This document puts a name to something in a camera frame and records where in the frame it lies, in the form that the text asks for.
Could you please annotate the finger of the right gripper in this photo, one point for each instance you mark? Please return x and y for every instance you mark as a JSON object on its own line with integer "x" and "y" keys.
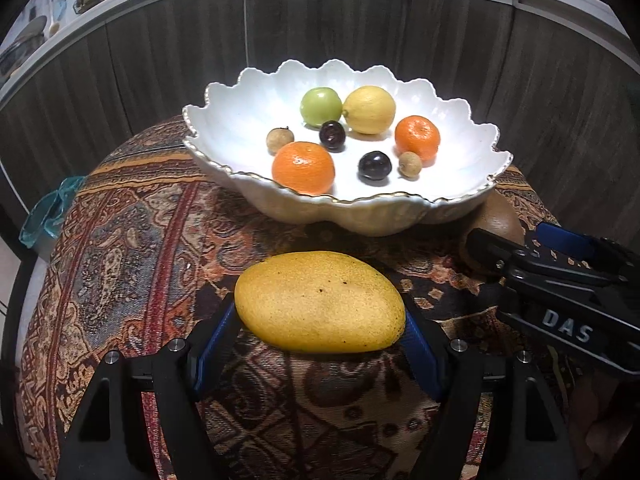
{"x": 574, "y": 245}
{"x": 489, "y": 255}

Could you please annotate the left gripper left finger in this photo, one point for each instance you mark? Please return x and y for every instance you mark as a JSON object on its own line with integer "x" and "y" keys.
{"x": 110, "y": 435}

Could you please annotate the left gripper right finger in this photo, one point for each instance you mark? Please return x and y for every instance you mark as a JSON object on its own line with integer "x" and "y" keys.
{"x": 526, "y": 437}

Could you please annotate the orange tangerine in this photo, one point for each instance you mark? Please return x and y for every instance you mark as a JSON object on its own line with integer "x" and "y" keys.
{"x": 418, "y": 135}
{"x": 304, "y": 167}

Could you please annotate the dark plum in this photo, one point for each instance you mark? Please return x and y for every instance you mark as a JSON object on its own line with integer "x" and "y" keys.
{"x": 374, "y": 166}
{"x": 332, "y": 136}

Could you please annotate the yellow mango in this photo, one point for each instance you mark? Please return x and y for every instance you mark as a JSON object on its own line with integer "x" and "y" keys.
{"x": 320, "y": 302}

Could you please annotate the yellow lemon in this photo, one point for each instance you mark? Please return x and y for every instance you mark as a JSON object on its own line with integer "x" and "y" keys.
{"x": 369, "y": 110}

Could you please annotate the green apple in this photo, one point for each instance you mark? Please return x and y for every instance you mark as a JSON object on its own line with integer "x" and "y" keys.
{"x": 320, "y": 105}

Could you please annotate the small tan longan fruit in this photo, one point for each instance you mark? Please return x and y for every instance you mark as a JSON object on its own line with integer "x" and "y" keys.
{"x": 277, "y": 138}

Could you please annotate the brown kiwi fruit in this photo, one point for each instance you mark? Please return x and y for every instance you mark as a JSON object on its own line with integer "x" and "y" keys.
{"x": 495, "y": 215}

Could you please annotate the dark wood base cabinets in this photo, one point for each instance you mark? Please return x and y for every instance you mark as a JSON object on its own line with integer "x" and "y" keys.
{"x": 566, "y": 106}

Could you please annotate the white scalloped ceramic bowl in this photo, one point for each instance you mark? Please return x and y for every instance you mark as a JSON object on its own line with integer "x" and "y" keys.
{"x": 227, "y": 138}

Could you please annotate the patterned paisley tablecloth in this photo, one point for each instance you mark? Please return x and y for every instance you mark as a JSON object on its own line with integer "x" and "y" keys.
{"x": 150, "y": 247}

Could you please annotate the teal lined trash bin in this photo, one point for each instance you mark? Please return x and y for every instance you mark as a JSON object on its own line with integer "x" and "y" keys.
{"x": 43, "y": 224}

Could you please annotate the grey lidded pot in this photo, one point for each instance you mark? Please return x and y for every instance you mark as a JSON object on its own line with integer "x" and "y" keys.
{"x": 25, "y": 44}

